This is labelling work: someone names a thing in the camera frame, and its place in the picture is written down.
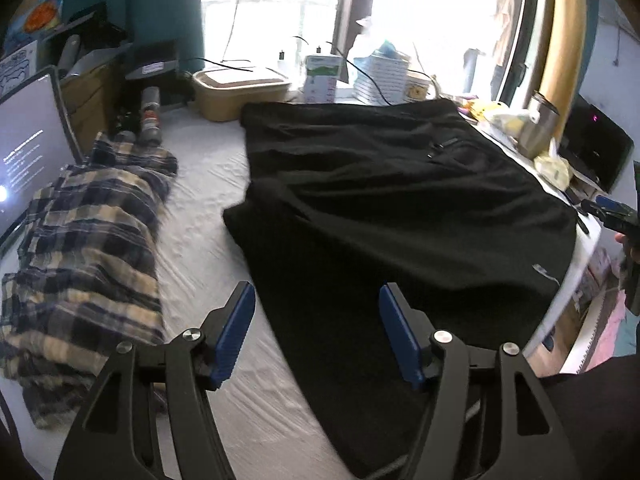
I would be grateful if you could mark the colourful snack bag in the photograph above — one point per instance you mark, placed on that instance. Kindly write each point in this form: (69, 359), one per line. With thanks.
(40, 20)

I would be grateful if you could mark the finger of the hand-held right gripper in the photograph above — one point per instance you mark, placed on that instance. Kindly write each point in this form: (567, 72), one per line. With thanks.
(607, 205)

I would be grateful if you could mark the plaid flannel garment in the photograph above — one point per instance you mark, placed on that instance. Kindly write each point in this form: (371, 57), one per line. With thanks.
(90, 260)

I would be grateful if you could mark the black pants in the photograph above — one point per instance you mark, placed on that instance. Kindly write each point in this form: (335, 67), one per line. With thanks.
(400, 210)

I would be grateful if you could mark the tan plastic container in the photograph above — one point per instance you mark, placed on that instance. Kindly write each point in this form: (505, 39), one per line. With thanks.
(235, 100)

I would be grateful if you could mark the person's dark clothed leg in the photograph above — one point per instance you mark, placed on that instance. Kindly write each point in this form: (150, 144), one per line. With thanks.
(595, 425)

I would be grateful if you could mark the white striped box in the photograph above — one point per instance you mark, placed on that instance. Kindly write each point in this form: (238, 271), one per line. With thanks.
(385, 80)

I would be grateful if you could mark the grey white roll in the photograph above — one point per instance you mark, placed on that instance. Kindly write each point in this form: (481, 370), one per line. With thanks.
(69, 51)

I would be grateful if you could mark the white textured table cover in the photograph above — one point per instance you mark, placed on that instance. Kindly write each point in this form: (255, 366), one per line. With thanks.
(210, 185)

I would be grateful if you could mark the cardboard box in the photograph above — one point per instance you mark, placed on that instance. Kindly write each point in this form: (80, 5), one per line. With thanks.
(90, 90)

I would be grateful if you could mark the curved wooden frame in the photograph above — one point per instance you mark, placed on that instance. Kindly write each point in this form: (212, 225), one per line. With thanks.
(570, 20)

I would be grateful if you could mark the yellow soft item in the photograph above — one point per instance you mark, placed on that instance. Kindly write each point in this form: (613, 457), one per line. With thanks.
(487, 108)

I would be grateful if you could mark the white printed box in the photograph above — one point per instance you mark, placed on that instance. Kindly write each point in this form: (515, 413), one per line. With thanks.
(17, 67)

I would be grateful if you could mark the black electronic device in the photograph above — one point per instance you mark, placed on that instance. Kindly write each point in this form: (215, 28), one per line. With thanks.
(595, 145)

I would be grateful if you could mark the dark bottle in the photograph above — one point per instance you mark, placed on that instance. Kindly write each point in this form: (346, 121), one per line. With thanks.
(126, 127)

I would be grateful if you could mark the teal curtain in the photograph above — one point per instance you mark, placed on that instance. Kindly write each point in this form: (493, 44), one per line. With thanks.
(150, 0)

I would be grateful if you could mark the white green carton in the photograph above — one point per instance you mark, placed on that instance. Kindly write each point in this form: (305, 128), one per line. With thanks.
(320, 80)

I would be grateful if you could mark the hanging beige garment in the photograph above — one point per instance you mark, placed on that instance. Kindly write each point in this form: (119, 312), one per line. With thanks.
(505, 25)

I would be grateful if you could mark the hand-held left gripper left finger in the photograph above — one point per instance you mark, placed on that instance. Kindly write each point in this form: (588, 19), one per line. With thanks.
(234, 332)

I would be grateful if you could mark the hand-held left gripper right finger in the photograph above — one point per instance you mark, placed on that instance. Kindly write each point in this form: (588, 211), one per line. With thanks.
(400, 335)

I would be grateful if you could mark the spray can with red label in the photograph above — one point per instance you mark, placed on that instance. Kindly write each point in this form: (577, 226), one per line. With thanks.
(150, 115)

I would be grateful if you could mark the black flat device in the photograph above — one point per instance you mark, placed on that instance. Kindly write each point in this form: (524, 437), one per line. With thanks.
(152, 62)

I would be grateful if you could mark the glass mug with label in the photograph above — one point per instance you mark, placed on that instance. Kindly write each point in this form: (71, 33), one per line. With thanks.
(421, 87)

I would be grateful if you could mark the pale yellow wrapper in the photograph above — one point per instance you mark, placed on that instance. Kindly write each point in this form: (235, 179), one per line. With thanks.
(552, 170)

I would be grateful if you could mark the steel tumbler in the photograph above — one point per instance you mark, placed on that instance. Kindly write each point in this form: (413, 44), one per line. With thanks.
(537, 130)

